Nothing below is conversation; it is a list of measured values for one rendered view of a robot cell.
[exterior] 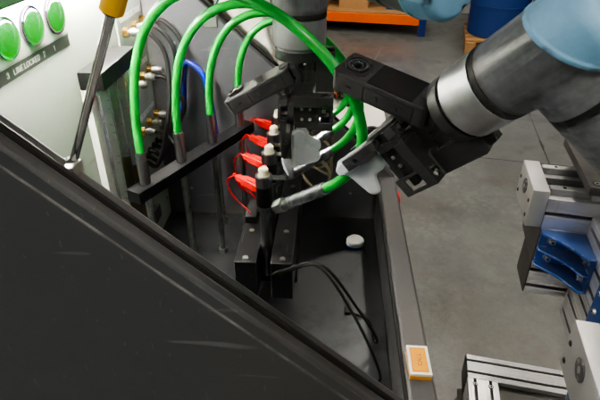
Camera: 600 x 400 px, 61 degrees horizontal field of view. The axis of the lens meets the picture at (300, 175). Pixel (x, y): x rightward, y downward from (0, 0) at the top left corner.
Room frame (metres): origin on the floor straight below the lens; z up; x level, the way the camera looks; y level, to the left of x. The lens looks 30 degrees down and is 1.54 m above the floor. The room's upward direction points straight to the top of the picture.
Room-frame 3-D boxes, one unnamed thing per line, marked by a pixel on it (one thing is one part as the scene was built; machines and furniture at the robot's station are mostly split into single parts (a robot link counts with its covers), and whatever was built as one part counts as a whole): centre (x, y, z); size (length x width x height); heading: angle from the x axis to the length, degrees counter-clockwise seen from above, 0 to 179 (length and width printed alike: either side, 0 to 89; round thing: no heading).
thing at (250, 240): (0.84, 0.05, 0.91); 0.34 x 0.10 x 0.15; 176
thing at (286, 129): (0.69, 0.02, 1.22); 0.05 x 0.02 x 0.09; 176
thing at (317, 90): (0.71, -0.01, 1.28); 0.09 x 0.08 x 0.12; 86
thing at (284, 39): (0.72, 0.00, 1.36); 0.08 x 0.08 x 0.05
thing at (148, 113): (0.97, 0.31, 1.20); 0.13 x 0.03 x 0.31; 176
